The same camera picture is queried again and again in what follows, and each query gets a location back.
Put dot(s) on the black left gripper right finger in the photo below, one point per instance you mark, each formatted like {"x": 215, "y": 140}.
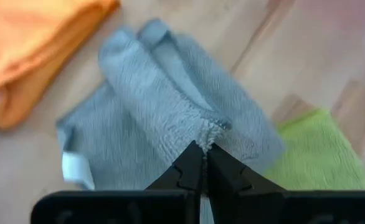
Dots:
{"x": 232, "y": 186}

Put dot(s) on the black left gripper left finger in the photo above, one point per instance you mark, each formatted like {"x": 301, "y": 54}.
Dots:
{"x": 182, "y": 174}

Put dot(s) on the grey microfiber towel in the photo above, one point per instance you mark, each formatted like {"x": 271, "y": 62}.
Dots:
{"x": 145, "y": 109}

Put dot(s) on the green microfiber towel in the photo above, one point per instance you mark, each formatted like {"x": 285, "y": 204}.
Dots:
{"x": 316, "y": 155}

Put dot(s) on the orange microfiber towel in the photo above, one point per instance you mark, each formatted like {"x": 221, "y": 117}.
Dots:
{"x": 23, "y": 49}

